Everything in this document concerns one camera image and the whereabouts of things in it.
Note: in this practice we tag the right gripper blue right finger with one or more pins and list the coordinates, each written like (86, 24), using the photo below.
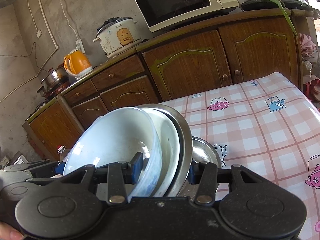
(205, 176)

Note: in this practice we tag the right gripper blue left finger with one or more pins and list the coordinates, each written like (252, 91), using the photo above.
(120, 174)

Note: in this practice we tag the blue floral ceramic bowl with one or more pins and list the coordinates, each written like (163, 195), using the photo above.
(117, 137)

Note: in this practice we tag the small steel bowl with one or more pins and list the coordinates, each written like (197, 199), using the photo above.
(186, 146)

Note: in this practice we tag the white ceramic bowl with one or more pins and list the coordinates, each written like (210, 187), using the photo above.
(170, 146)

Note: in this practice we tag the left hand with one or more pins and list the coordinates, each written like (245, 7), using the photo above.
(7, 232)

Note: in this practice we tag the grey metal shelf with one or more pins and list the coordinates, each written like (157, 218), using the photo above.
(18, 158)

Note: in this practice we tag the pink plaid tablecloth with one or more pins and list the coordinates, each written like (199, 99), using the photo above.
(268, 126)

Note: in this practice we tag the red induction cooker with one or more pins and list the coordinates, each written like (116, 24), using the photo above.
(52, 93)

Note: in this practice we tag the steel pot with lid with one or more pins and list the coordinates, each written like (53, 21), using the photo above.
(55, 77)

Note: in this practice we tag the orange electric kettle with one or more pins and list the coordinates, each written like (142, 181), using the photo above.
(77, 64)

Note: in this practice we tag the red shopping bag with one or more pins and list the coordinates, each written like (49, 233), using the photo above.
(311, 90)

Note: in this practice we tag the white rice cooker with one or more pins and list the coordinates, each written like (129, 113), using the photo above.
(116, 35)

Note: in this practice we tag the brown wooden cabinet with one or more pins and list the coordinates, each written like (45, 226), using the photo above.
(203, 56)

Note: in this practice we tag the pink folded umbrella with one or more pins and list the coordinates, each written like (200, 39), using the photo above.
(307, 46)

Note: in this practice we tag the cream microwave oven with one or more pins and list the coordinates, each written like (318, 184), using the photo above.
(161, 14)

